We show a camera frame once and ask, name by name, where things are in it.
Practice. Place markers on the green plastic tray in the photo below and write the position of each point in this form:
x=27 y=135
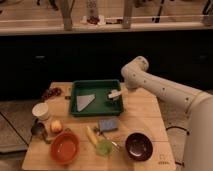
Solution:
x=101 y=105

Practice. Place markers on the green cup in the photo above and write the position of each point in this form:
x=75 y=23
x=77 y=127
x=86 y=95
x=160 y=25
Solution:
x=104 y=147

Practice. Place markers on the metal measuring cup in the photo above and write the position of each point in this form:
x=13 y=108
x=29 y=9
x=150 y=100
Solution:
x=38 y=130

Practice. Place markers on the dark red grapes bunch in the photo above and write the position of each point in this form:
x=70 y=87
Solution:
x=50 y=93

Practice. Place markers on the blue sponge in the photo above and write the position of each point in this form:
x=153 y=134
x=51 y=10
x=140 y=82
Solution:
x=106 y=125

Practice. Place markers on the white paper cup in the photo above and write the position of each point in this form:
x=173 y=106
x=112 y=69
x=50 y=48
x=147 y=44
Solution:
x=41 y=111

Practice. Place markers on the grey triangular cloth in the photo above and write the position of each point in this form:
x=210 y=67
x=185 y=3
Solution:
x=83 y=101

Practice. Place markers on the metal spoon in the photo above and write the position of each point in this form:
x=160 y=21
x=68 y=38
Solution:
x=97 y=130

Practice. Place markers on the dark purple bowl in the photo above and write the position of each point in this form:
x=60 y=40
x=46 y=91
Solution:
x=139 y=147

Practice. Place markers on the orange bowl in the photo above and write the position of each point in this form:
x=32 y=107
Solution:
x=64 y=148

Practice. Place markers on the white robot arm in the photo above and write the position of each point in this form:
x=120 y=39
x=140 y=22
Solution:
x=198 y=149

